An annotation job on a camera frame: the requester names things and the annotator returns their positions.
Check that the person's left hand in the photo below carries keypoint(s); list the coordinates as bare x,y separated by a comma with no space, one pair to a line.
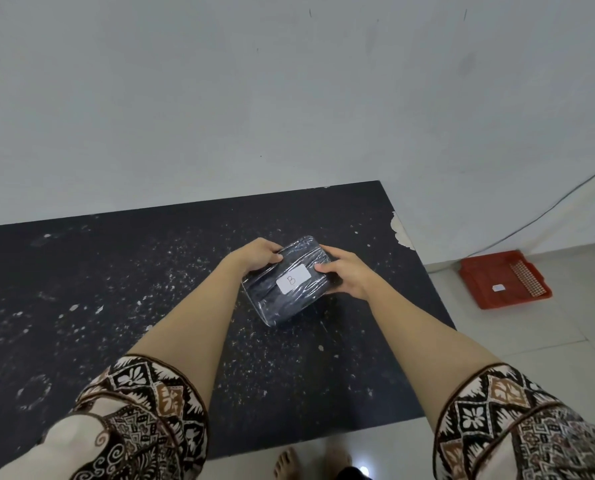
255,254

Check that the person's right hand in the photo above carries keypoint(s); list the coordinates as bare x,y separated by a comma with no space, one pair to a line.
350,272

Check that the person's right thumb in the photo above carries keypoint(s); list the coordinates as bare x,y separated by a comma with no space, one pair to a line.
326,267

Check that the person's left thumb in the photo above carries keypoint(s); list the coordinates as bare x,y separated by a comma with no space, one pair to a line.
270,259

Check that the black plastic-wrapped packet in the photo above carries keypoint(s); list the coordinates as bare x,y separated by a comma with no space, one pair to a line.
287,294

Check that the person's right forearm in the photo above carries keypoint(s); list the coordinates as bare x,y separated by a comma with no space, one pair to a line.
417,344

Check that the person's left forearm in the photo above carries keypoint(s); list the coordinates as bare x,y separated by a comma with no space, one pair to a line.
192,324

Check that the white label sticker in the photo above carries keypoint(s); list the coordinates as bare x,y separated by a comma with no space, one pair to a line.
293,279

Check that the red plastic tray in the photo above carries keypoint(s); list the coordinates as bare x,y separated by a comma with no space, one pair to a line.
502,279

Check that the person's foot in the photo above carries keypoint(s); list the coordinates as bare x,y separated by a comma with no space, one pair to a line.
288,464

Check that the patterned batik left sleeve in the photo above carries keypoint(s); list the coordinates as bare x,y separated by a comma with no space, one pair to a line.
137,419

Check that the patterned batik sleeve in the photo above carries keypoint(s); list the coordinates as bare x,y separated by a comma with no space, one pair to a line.
517,429
137,419

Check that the patterned batik right sleeve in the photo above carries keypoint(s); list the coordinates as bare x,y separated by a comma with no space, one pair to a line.
517,429

